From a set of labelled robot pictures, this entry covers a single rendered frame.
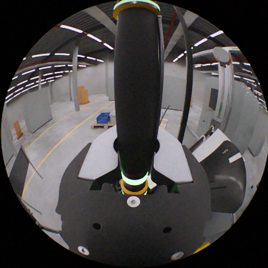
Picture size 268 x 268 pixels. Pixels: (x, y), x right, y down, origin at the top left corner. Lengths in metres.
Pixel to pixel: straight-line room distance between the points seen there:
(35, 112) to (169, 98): 8.03
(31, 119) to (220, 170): 6.42
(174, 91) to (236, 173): 5.72
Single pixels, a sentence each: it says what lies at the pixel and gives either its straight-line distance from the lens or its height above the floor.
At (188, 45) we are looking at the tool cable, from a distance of 0.16.
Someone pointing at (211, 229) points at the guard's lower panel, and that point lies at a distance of 1.11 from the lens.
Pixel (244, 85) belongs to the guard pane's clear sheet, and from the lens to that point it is 0.82.
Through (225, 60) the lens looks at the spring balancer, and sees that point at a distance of 0.79.
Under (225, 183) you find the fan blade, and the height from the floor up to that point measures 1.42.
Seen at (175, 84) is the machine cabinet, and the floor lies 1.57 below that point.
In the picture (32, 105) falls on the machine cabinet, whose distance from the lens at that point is 6.35.
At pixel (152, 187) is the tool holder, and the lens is 0.19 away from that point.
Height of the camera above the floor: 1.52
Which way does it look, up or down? 31 degrees down
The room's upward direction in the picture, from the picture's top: 1 degrees clockwise
